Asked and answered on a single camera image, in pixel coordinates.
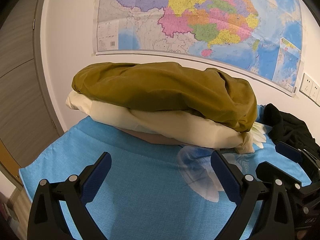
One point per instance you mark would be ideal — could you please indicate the colourful wall map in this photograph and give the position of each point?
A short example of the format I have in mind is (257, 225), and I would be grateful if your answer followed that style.
(200, 17)

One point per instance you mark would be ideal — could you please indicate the black garment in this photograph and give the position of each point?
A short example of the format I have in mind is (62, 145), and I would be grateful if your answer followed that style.
(287, 125)

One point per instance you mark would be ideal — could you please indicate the white wall socket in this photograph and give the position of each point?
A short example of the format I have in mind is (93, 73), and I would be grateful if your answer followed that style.
(315, 92)
(305, 85)

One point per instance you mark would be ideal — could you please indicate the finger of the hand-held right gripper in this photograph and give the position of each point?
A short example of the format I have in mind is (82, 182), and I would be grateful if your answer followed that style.
(272, 171)
(287, 150)

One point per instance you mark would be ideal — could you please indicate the olive green garment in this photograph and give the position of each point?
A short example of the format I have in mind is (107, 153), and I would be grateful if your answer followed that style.
(162, 90)

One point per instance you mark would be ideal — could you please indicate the grey wooden door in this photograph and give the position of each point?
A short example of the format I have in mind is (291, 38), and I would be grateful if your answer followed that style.
(20, 80)

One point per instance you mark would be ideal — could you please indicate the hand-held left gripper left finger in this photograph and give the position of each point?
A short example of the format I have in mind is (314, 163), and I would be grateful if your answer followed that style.
(96, 178)

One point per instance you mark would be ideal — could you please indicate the brown cloth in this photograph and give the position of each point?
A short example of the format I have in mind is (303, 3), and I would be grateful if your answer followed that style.
(152, 138)

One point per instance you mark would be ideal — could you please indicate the pale yellow cloth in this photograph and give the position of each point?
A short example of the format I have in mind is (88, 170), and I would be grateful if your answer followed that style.
(258, 135)

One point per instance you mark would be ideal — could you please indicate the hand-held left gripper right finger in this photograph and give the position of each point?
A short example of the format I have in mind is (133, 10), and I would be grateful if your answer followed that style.
(226, 178)

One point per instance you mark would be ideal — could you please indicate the cream garment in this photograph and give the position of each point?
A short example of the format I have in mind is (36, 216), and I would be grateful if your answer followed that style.
(175, 125)

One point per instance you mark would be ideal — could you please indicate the blue blanket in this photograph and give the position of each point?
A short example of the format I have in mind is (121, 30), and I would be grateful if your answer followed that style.
(150, 180)

